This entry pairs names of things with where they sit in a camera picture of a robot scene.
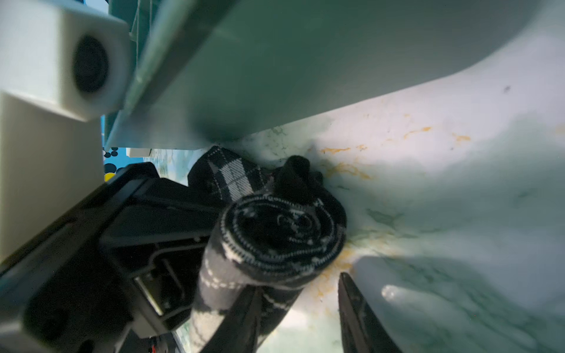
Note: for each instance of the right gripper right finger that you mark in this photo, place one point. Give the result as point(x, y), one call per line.
point(361, 330)

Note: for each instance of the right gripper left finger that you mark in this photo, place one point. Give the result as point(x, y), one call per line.
point(239, 331)

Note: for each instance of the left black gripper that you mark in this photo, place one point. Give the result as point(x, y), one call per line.
point(124, 259)

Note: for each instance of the black grey argyle sock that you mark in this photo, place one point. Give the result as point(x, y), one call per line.
point(279, 230)

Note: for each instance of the green compartment tray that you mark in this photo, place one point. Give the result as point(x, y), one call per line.
point(215, 71)

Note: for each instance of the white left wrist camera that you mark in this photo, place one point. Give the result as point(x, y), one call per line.
point(64, 57)

